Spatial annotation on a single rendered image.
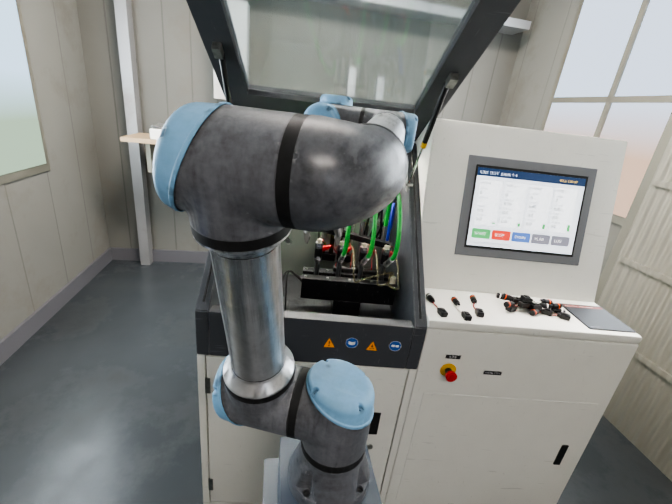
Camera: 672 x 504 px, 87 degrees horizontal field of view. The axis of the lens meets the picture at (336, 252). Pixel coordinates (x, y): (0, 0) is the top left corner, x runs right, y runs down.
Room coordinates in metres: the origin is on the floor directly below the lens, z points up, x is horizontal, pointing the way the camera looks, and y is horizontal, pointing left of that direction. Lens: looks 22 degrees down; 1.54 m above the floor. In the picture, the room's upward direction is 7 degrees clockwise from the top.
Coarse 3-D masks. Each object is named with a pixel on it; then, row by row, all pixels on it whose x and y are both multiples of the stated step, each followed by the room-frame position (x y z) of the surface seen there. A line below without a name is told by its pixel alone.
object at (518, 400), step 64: (448, 128) 1.29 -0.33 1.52; (512, 128) 1.31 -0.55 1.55; (448, 192) 1.24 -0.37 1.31; (448, 256) 1.19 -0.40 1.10; (448, 384) 0.94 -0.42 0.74; (512, 384) 0.96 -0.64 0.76; (576, 384) 0.98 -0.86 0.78; (448, 448) 0.95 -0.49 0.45; (512, 448) 0.96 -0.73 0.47; (576, 448) 0.98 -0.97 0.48
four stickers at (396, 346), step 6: (324, 342) 0.91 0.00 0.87; (330, 342) 0.91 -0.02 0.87; (348, 342) 0.92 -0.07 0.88; (354, 342) 0.92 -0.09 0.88; (366, 342) 0.92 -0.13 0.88; (372, 342) 0.92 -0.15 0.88; (378, 342) 0.92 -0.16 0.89; (390, 342) 0.93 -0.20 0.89; (396, 342) 0.93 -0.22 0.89; (402, 342) 0.93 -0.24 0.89; (366, 348) 0.92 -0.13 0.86; (372, 348) 0.92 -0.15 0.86; (390, 348) 0.93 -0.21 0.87; (396, 348) 0.93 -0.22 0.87
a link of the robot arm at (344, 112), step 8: (312, 104) 0.72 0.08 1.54; (320, 104) 0.71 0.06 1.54; (328, 104) 0.72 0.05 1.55; (336, 104) 0.75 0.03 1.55; (304, 112) 0.72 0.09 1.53; (312, 112) 0.71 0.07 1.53; (320, 112) 0.71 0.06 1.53; (328, 112) 0.71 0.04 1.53; (336, 112) 0.72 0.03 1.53; (344, 112) 0.73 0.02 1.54; (352, 112) 0.73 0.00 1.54; (360, 112) 0.73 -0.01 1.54; (352, 120) 0.72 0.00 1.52
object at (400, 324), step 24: (216, 312) 0.89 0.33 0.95; (288, 312) 0.93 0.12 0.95; (312, 312) 0.95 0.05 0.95; (216, 336) 0.89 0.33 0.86; (288, 336) 0.90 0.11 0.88; (312, 336) 0.91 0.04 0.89; (336, 336) 0.91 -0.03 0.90; (360, 336) 0.92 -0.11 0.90; (384, 336) 0.92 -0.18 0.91; (408, 336) 0.93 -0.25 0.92; (312, 360) 0.91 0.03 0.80; (360, 360) 0.92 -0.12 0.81; (384, 360) 0.93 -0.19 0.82
